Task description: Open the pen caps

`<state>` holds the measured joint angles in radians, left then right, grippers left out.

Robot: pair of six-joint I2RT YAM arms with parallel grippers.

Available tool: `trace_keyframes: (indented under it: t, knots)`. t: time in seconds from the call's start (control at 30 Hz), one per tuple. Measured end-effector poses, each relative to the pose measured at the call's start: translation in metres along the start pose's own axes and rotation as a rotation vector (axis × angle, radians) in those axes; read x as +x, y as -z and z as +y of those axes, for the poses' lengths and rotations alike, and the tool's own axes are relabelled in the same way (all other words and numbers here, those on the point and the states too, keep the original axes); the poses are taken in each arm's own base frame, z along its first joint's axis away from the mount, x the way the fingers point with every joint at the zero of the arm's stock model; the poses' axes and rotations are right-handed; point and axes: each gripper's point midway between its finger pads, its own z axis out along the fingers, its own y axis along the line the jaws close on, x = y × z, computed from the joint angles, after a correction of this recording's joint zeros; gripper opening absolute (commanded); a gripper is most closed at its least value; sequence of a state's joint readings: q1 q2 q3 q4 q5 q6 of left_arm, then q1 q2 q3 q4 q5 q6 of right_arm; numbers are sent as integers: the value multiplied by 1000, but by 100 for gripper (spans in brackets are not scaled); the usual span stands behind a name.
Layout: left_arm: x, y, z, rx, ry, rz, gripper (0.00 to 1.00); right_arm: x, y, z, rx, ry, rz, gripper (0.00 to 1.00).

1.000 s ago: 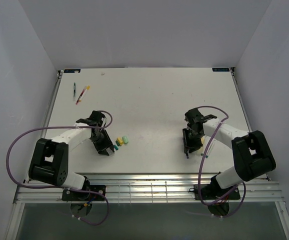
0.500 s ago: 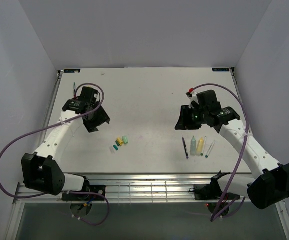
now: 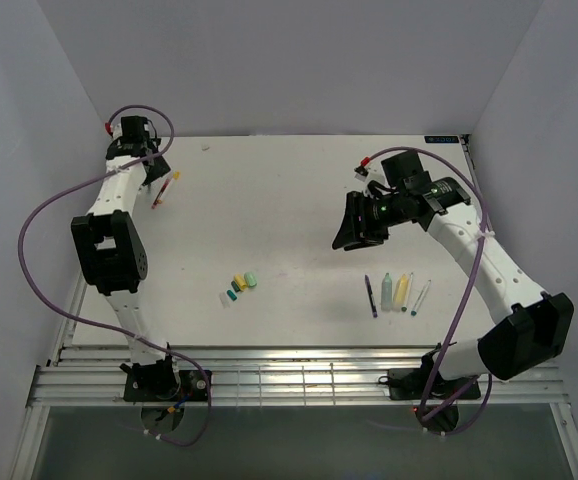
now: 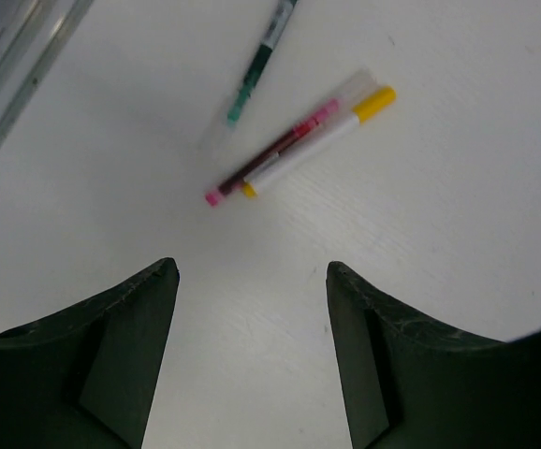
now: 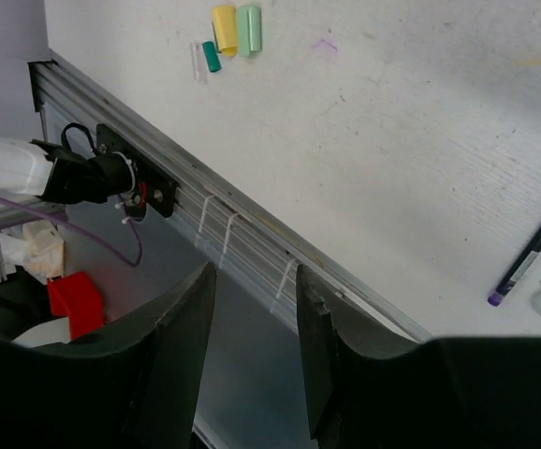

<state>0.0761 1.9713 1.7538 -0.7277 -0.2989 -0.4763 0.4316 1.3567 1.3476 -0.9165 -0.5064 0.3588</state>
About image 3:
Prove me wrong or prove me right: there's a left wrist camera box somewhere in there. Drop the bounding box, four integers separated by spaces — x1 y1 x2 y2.
120 115 150 144

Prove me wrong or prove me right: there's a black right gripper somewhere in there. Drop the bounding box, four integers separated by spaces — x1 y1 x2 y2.
331 190 405 251

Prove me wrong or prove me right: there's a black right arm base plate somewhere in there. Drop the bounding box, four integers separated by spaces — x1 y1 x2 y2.
377 368 481 400

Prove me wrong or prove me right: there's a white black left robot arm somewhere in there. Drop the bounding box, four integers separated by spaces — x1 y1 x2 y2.
70 141 181 400

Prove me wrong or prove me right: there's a yellow highlighter pen body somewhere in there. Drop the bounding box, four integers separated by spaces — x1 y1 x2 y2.
393 274 410 311

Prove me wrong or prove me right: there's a yellow highlighter cap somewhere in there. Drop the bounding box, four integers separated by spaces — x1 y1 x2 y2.
234 274 249 291

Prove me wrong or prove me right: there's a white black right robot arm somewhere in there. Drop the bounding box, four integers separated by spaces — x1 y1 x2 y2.
332 177 574 397

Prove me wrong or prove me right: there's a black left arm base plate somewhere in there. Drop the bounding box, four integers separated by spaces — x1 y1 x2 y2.
122 370 213 403

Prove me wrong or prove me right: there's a green highlighter pen body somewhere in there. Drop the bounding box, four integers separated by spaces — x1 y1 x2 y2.
380 273 393 312

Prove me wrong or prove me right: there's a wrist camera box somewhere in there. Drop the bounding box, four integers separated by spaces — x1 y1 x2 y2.
381 151 431 190
120 115 150 144

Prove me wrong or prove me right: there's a black thin pen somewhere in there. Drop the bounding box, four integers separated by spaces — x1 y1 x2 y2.
364 274 378 319

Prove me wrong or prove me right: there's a red yellow thin pen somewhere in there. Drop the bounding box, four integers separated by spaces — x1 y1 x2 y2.
151 171 181 209

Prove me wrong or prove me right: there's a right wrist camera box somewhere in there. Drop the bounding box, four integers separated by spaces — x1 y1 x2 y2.
381 151 431 190

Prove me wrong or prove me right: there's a white green thin pen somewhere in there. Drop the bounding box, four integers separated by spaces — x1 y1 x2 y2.
401 271 415 312

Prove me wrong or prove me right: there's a green highlighter cap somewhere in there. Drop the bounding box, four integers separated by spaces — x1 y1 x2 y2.
243 272 257 288

